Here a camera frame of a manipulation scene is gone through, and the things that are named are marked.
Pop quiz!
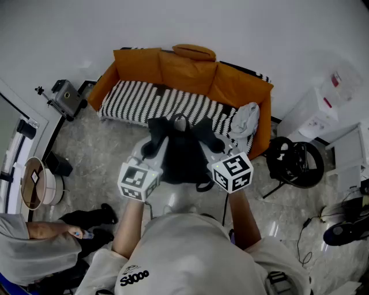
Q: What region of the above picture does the clear plastic bag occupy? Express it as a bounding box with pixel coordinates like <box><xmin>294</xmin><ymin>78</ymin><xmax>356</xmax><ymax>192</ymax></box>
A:
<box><xmin>319</xmin><ymin>62</ymin><xmax>364</xmax><ymax>102</ymax></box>

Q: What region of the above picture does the person's left forearm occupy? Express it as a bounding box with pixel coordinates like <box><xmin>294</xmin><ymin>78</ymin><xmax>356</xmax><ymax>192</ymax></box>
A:
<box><xmin>111</xmin><ymin>198</ymin><xmax>145</xmax><ymax>259</ymax></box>

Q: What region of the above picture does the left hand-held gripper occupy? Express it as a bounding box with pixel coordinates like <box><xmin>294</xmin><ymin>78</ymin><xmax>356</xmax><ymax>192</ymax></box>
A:
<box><xmin>117</xmin><ymin>135</ymin><xmax>170</xmax><ymax>202</ymax></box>

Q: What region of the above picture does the white shelf unit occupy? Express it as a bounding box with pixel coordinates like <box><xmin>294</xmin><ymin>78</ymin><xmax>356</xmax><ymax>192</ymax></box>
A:
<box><xmin>325</xmin><ymin>123</ymin><xmax>369</xmax><ymax>194</ymax></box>

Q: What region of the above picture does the grey hard-shell suitcase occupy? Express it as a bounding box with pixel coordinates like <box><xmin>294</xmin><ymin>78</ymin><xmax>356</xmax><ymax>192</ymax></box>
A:
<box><xmin>51</xmin><ymin>80</ymin><xmax>88</xmax><ymax>122</ymax></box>

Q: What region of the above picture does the small black box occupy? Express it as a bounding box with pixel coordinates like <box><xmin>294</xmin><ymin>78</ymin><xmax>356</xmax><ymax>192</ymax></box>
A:
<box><xmin>44</xmin><ymin>151</ymin><xmax>73</xmax><ymax>177</ymax></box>

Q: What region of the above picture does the black cylinder device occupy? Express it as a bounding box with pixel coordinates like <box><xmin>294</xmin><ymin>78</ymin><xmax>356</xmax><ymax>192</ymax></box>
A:
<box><xmin>16</xmin><ymin>119</ymin><xmax>37</xmax><ymax>140</ymax></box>

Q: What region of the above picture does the black white patterned blanket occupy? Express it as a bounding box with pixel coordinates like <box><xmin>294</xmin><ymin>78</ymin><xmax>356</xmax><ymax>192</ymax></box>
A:
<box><xmin>97</xmin><ymin>47</ymin><xmax>272</xmax><ymax>155</ymax></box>

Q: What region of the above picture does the black selfie stick tripod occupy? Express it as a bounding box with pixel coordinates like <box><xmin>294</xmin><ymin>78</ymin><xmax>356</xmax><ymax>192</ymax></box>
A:
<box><xmin>34</xmin><ymin>85</ymin><xmax>54</xmax><ymax>108</ymax></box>

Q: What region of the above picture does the black floor cable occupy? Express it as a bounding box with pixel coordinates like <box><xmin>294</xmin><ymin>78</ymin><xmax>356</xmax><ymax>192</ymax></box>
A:
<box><xmin>296</xmin><ymin>214</ymin><xmax>324</xmax><ymax>266</ymax></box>

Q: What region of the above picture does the person's light grey shirt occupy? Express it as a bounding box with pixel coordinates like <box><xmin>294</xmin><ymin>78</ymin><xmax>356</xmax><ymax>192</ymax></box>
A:
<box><xmin>74</xmin><ymin>213</ymin><xmax>312</xmax><ymax>295</ymax></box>

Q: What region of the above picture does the crumpled white cloth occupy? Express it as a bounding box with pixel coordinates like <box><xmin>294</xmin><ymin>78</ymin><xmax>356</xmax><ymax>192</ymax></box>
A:
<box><xmin>229</xmin><ymin>102</ymin><xmax>260</xmax><ymax>142</ymax></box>

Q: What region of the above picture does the small orange pillow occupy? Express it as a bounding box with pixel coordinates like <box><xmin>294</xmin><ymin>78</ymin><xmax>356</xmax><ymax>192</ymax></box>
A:
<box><xmin>172</xmin><ymin>43</ymin><xmax>217</xmax><ymax>62</ymax></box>

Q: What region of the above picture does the black round folding frame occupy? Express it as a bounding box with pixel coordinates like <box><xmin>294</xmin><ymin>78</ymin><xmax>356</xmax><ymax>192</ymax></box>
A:
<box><xmin>262</xmin><ymin>137</ymin><xmax>325</xmax><ymax>199</ymax></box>

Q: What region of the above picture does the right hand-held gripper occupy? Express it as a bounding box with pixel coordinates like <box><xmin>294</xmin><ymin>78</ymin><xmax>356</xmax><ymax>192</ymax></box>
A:
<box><xmin>201</xmin><ymin>134</ymin><xmax>254</xmax><ymax>194</ymax></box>

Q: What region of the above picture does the person's right forearm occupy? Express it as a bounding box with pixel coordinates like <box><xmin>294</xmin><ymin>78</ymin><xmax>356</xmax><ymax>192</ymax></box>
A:
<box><xmin>227</xmin><ymin>190</ymin><xmax>262</xmax><ymax>251</ymax></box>

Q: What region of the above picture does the orange sofa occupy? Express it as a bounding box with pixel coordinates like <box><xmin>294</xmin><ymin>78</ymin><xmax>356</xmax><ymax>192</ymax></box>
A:
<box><xmin>87</xmin><ymin>43</ymin><xmax>274</xmax><ymax>161</ymax></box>

